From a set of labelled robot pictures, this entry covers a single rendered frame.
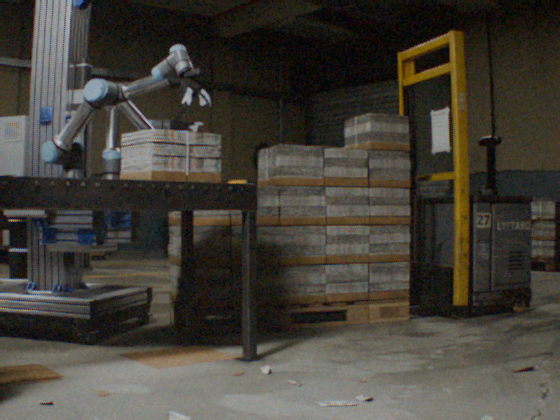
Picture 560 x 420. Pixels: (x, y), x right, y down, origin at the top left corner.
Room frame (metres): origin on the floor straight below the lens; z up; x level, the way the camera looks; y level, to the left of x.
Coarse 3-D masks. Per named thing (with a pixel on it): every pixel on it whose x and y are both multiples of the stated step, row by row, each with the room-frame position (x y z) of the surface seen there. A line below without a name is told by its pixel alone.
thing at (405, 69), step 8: (400, 56) 4.90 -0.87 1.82; (400, 64) 4.90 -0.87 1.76; (408, 64) 4.94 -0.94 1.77; (400, 72) 4.91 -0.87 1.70; (408, 72) 4.95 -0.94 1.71; (400, 80) 4.91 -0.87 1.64; (400, 88) 4.91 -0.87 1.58; (400, 96) 4.92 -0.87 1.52; (408, 96) 4.92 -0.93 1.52; (400, 104) 4.92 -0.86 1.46; (408, 104) 4.94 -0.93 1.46; (400, 112) 4.92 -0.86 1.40; (408, 112) 4.94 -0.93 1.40; (408, 120) 4.94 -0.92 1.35; (408, 224) 4.88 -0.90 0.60
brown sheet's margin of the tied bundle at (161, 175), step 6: (120, 174) 3.15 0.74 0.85; (126, 174) 3.11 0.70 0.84; (132, 174) 3.06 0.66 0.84; (138, 174) 3.02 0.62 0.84; (144, 174) 2.98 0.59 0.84; (150, 174) 2.95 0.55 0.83; (156, 174) 2.96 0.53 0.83; (162, 174) 2.98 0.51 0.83; (168, 174) 3.00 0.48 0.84; (174, 174) 3.02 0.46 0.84; (180, 174) 3.04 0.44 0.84; (156, 180) 2.96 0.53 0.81; (162, 180) 2.98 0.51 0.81; (168, 180) 3.00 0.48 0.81; (174, 180) 3.02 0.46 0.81; (180, 180) 3.05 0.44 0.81
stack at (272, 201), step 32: (288, 192) 4.06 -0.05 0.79; (320, 192) 4.13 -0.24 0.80; (352, 192) 4.20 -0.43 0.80; (224, 256) 3.93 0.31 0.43; (256, 256) 4.00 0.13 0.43; (288, 256) 4.06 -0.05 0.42; (320, 256) 4.12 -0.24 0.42; (224, 288) 3.93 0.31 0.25; (288, 288) 4.06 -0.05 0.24; (320, 288) 4.13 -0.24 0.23; (352, 288) 4.20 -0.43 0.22; (224, 320) 4.28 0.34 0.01; (288, 320) 4.06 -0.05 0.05; (352, 320) 4.20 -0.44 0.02
